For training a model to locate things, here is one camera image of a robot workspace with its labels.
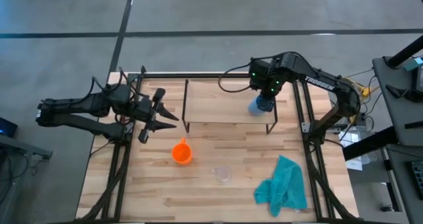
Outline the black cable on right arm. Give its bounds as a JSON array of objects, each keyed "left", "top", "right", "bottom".
[{"left": 217, "top": 63, "right": 252, "bottom": 94}]

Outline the black diagonal pole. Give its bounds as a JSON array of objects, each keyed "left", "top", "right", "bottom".
[{"left": 386, "top": 35, "right": 423, "bottom": 68}]

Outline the yellow cable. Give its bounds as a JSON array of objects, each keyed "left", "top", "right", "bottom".
[{"left": 343, "top": 68, "right": 376, "bottom": 126}]

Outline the grey side table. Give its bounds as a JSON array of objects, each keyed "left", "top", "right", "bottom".
[{"left": 372, "top": 54, "right": 423, "bottom": 147}]

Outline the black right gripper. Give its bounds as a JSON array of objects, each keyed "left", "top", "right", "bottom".
[{"left": 249, "top": 58, "right": 283, "bottom": 98}]

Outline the black keyboard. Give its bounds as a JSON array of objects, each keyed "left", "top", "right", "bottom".
[{"left": 410, "top": 160, "right": 423, "bottom": 200}]

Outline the clear plastic measuring cup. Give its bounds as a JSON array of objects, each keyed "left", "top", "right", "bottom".
[{"left": 211, "top": 165, "right": 233, "bottom": 185}]

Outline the wooden shelf with black legs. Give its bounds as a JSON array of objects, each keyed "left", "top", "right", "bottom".
[{"left": 181, "top": 78, "right": 279, "bottom": 135}]

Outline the white paper sheet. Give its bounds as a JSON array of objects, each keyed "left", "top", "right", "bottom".
[{"left": 338, "top": 127, "right": 368, "bottom": 171}]

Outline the grey table with cables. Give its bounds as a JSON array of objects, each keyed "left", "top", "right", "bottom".
[{"left": 0, "top": 133, "right": 54, "bottom": 224}]

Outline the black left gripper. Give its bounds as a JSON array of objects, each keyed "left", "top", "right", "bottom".
[{"left": 131, "top": 87, "right": 180, "bottom": 145}]

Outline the teal cloth towel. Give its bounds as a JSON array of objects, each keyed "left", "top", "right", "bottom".
[{"left": 253, "top": 155, "right": 308, "bottom": 218}]

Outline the small teal box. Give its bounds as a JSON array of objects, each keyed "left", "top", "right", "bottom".
[{"left": 404, "top": 56, "right": 423, "bottom": 72}]

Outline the black crossbeam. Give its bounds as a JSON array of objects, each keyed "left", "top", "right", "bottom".
[{"left": 342, "top": 126, "right": 399, "bottom": 161}]

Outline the black aluminium table frame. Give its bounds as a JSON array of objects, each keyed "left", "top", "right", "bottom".
[{"left": 75, "top": 66, "right": 362, "bottom": 224}]

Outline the grey-blue plastic cup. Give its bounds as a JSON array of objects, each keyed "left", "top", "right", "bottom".
[{"left": 247, "top": 96, "right": 275, "bottom": 117}]

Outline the black device with blue light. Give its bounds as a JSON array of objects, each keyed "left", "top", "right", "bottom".
[{"left": 0, "top": 117, "right": 19, "bottom": 139}]

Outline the orange plastic cup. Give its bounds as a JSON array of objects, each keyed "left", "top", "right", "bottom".
[{"left": 171, "top": 137, "right": 194, "bottom": 166}]

